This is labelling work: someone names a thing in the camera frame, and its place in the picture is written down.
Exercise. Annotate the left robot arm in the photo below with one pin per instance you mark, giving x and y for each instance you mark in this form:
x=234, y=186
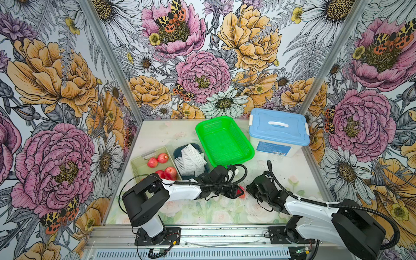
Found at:
x=143, y=201

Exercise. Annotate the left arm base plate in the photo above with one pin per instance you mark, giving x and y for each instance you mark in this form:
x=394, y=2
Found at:
x=167, y=237

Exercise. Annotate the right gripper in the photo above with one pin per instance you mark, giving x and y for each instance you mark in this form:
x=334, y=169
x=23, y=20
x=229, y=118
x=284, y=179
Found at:
x=250, y=189

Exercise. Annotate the netted apple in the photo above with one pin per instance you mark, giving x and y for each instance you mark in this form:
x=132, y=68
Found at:
x=241, y=193

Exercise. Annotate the bare red apple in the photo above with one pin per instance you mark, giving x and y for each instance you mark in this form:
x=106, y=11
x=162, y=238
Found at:
x=152, y=162
x=161, y=174
x=163, y=158
x=171, y=173

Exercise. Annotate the dark teal plastic tub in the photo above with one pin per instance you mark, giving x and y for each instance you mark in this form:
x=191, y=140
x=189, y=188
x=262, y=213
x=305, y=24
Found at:
x=178, y=153

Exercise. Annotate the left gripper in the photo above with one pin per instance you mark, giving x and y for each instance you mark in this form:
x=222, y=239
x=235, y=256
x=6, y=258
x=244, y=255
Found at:
x=234, y=188

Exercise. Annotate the pale green perforated basket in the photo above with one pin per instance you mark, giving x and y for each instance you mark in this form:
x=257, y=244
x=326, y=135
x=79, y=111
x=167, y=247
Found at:
x=140, y=168

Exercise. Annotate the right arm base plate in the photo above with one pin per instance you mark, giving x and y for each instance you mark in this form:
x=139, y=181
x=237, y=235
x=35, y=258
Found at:
x=283, y=235

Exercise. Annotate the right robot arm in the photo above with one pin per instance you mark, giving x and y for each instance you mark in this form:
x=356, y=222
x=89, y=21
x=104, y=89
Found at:
x=363, y=231

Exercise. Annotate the blue lidded storage box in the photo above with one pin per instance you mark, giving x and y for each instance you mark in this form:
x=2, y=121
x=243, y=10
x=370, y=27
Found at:
x=277, y=132

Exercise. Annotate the foam net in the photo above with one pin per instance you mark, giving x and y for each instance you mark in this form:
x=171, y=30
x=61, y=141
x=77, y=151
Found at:
x=194, y=155
x=187, y=167

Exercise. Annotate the bright green plastic basket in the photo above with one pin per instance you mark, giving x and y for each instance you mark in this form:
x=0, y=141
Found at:
x=224, y=142

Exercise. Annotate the aluminium front rail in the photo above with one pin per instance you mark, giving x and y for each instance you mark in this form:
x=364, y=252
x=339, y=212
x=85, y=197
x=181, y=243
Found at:
x=208, y=242

